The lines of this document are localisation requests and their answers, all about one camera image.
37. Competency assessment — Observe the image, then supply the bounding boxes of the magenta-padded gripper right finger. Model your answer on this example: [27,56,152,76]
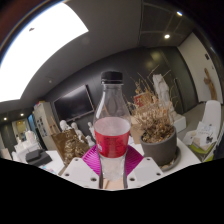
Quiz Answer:
[121,144,165,190]

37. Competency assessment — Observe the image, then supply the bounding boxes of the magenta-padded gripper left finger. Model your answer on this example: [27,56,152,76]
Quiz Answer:
[61,144,103,190]

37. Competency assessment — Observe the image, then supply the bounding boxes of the clear red-labelled drink bottle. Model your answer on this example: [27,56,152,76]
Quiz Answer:
[93,70,132,183]

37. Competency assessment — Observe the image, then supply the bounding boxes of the dried plant in grey pot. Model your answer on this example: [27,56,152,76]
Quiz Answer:
[128,66,178,167]

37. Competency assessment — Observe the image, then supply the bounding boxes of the grey plant saucer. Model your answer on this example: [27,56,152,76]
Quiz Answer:
[159,146,183,173]

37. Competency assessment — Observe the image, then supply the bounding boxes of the black electronic device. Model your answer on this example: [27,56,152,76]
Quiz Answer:
[25,148,53,168]

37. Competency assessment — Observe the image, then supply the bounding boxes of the white plaster busts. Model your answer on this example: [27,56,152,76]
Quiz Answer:
[59,119,81,134]

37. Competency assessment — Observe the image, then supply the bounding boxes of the white display cabinet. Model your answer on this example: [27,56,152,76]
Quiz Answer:
[33,101,61,151]

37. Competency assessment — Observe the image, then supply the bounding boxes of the stack of papers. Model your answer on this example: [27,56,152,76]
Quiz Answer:
[183,121,218,148]

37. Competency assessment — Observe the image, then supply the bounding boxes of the white chair with green cushion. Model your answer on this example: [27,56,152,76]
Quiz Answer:
[182,99,223,163]

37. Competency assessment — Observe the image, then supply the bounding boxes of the wooden figure sculpture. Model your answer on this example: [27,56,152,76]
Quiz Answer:
[203,67,218,101]

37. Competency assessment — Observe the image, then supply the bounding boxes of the large ceiling light panel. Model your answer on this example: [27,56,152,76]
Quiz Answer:
[0,2,89,103]

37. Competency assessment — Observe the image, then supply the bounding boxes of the black wall screen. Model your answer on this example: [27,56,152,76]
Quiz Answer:
[53,84,95,123]

